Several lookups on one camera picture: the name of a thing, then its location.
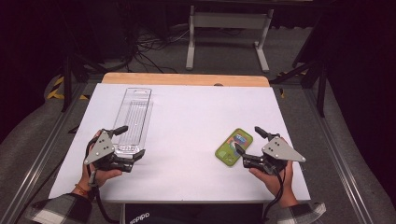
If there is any person's right hand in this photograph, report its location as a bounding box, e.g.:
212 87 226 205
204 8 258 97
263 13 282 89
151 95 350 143
248 161 295 201

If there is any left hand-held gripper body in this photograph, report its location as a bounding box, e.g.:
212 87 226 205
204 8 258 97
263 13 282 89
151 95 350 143
83 129 136 174

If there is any clear plastic tray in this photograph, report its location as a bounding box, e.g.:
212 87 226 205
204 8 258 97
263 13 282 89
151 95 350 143
111 87 154 159

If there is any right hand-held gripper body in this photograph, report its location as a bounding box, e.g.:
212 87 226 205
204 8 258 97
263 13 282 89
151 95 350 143
242 133 307 175

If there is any white metal stand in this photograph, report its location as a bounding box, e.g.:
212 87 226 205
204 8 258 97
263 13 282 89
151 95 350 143
185 5 276 74

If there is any person's black shirt white logo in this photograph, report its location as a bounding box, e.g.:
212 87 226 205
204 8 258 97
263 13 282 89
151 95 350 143
123 203 265 224

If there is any right hand-held gripper black cable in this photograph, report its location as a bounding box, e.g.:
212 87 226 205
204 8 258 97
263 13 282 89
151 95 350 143
261 167 287 224

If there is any yellow black hazard tape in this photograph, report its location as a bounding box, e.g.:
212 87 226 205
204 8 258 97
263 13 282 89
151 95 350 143
46 76 91 102

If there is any orange bracelet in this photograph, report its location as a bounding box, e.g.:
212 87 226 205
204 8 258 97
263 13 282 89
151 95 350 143
74 183 91 198

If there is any white table cover sheet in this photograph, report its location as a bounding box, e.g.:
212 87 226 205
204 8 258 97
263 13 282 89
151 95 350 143
48 82 312 204

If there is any left hand-held gripper black cable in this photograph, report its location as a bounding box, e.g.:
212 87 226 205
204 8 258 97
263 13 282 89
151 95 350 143
84 135 120 224

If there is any hand-held gripper black cable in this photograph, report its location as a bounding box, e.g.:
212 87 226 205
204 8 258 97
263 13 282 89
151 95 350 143
261 167 287 224
84 135 120 224

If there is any person's left hand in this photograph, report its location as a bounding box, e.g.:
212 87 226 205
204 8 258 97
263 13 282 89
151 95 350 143
80 129 123 189

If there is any black metal stand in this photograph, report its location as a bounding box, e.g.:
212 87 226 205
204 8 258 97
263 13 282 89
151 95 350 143
268 13 332 119

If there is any tangle of black floor cables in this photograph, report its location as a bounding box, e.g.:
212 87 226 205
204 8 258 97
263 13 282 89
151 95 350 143
122 26 191 75

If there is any black tripod stand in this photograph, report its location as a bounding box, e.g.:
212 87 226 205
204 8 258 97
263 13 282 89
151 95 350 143
59 50 109 114

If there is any wooden table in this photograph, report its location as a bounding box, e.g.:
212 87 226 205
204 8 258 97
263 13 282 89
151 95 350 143
101 72 271 89

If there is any green cartoon phone case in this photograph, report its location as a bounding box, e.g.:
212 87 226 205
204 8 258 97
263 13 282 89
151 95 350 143
214 127 254 168

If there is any aluminium floor rail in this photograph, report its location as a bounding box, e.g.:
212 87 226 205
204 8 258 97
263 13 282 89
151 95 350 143
302 88 376 224
0 81 92 224

